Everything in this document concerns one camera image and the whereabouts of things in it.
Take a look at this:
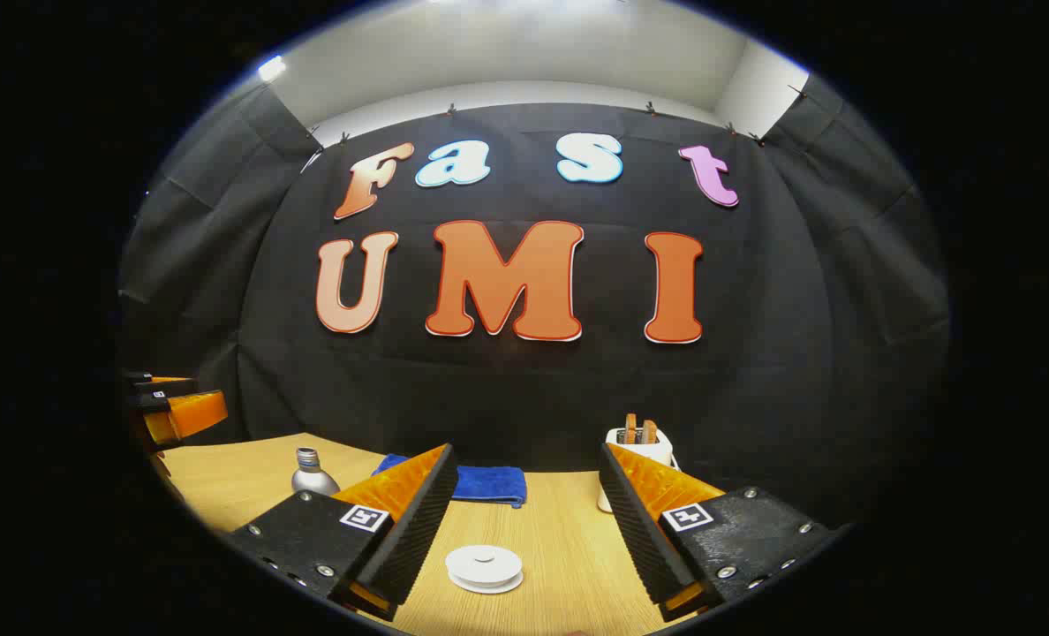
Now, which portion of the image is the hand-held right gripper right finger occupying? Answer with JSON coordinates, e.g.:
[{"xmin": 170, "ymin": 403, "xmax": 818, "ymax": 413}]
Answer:
[{"xmin": 598, "ymin": 442, "xmax": 845, "ymax": 623}]

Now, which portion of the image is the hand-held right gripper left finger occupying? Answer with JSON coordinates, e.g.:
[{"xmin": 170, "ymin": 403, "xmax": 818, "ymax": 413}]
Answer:
[{"xmin": 223, "ymin": 443, "xmax": 460, "ymax": 622}]

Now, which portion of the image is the white teacup lid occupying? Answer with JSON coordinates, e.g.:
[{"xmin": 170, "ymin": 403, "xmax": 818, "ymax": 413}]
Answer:
[{"xmin": 445, "ymin": 545, "xmax": 524, "ymax": 586}]

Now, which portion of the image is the silver water bottle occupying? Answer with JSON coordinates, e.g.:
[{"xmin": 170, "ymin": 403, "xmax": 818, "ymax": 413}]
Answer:
[{"xmin": 291, "ymin": 447, "xmax": 341, "ymax": 496}]

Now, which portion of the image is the white toaster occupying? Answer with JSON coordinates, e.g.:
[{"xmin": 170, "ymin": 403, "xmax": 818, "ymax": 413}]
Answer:
[{"xmin": 598, "ymin": 428, "xmax": 680, "ymax": 513}]

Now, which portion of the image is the blue towel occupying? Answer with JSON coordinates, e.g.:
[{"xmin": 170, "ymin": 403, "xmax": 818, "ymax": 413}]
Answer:
[{"xmin": 373, "ymin": 453, "xmax": 528, "ymax": 510}]

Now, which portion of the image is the black backdrop cloth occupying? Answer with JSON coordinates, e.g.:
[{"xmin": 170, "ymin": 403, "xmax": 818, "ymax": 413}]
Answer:
[{"xmin": 118, "ymin": 81, "xmax": 951, "ymax": 531}]

